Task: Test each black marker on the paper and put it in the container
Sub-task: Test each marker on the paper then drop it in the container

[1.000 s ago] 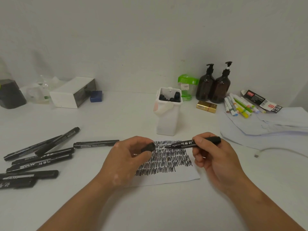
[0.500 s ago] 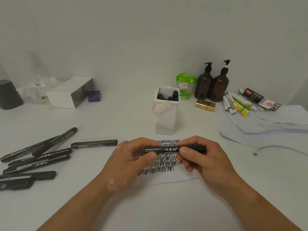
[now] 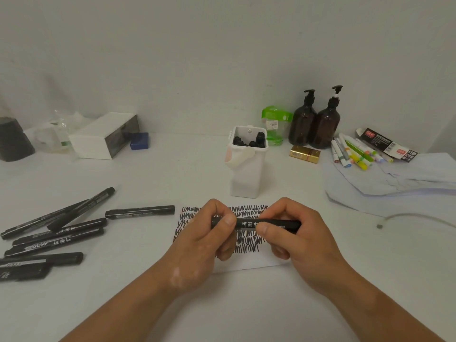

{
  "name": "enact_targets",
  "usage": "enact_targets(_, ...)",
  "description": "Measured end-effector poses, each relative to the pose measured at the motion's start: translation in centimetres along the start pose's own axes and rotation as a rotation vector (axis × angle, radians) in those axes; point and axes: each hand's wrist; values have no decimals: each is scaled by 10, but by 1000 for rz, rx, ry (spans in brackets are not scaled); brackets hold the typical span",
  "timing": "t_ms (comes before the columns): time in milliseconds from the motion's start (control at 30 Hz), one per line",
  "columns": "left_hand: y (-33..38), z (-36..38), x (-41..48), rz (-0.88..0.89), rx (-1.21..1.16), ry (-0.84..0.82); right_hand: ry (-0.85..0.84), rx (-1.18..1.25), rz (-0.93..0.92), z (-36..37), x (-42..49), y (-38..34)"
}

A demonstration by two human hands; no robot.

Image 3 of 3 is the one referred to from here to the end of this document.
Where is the person's left hand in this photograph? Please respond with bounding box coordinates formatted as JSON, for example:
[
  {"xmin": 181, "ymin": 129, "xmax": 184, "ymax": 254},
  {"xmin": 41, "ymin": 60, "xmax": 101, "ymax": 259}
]
[{"xmin": 156, "ymin": 198, "xmax": 238, "ymax": 296}]

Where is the person's right hand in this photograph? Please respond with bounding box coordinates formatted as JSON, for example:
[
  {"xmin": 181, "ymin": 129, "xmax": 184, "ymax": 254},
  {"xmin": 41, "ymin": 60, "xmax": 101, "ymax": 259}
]
[{"xmin": 256, "ymin": 197, "xmax": 352, "ymax": 300}]

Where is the white paper with black scribbles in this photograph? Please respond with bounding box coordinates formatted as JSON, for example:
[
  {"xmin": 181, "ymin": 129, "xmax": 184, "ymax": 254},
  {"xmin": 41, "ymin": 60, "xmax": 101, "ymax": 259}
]
[{"xmin": 173, "ymin": 204, "xmax": 291, "ymax": 274}]

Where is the black marker pen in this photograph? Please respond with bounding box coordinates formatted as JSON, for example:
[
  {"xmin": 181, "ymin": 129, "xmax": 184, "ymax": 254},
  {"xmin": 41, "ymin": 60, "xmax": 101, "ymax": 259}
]
[{"xmin": 210, "ymin": 215, "xmax": 303, "ymax": 234}]

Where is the pile of black markers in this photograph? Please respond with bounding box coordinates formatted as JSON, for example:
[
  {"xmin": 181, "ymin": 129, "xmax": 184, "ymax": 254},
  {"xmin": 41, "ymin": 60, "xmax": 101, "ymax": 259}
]
[{"xmin": 0, "ymin": 187, "xmax": 176, "ymax": 282}]

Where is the bundle of black markers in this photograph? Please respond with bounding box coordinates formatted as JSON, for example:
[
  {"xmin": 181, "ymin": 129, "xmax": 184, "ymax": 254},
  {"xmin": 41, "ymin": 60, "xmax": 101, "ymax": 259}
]
[{"xmin": 232, "ymin": 131, "xmax": 268, "ymax": 148}]

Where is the person's left forearm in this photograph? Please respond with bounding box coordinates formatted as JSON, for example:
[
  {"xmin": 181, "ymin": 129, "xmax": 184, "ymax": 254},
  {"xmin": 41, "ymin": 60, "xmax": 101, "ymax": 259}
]
[{"xmin": 60, "ymin": 270, "xmax": 179, "ymax": 342}]

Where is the small gold box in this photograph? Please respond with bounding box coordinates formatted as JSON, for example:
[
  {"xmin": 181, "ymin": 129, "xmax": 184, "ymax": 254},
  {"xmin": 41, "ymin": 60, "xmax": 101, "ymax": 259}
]
[{"xmin": 289, "ymin": 145, "xmax": 321, "ymax": 164}]

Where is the pile of loose white sheets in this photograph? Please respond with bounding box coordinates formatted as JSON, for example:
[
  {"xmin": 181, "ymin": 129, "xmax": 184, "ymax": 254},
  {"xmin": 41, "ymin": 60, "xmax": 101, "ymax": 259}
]
[{"xmin": 324, "ymin": 152, "xmax": 456, "ymax": 219}]

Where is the bunch of pastel highlighter pens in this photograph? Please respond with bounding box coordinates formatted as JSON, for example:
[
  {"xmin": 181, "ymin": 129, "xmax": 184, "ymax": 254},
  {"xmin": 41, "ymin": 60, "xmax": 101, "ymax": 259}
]
[{"xmin": 330, "ymin": 133, "xmax": 394, "ymax": 171}]

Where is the brown pump bottle white neck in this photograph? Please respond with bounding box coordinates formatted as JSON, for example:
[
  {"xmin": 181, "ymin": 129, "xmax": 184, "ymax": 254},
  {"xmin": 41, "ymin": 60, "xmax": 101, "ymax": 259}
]
[{"xmin": 308, "ymin": 85, "xmax": 344, "ymax": 149}]

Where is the small blue box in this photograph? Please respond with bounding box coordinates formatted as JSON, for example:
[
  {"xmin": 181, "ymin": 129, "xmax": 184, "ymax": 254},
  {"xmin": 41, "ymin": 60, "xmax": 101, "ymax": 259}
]
[{"xmin": 129, "ymin": 132, "xmax": 150, "ymax": 151}]

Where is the black and red cardboard box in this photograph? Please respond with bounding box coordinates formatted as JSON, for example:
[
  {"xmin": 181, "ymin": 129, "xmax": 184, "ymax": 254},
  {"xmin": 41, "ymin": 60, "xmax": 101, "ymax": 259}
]
[{"xmin": 355, "ymin": 127, "xmax": 419, "ymax": 162}]

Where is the clear jar with green lid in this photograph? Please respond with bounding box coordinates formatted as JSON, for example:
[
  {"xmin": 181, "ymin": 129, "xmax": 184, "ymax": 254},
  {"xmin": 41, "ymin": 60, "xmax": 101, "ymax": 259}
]
[{"xmin": 262, "ymin": 105, "xmax": 294, "ymax": 146}]

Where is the white box with grey front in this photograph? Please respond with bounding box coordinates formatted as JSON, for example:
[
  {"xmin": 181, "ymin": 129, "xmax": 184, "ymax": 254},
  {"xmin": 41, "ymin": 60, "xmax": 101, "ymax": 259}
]
[{"xmin": 67, "ymin": 112, "xmax": 140, "ymax": 161}]

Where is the clear bottle with dark liquid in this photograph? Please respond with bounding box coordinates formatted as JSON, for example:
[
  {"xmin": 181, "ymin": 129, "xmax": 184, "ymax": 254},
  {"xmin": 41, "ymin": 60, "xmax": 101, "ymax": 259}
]
[{"xmin": 0, "ymin": 92, "xmax": 36, "ymax": 162}]

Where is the white plastic container with handle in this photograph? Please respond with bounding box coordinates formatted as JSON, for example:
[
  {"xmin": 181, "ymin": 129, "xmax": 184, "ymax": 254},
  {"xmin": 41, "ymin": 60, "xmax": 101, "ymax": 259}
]
[{"xmin": 224, "ymin": 125, "xmax": 268, "ymax": 199}]

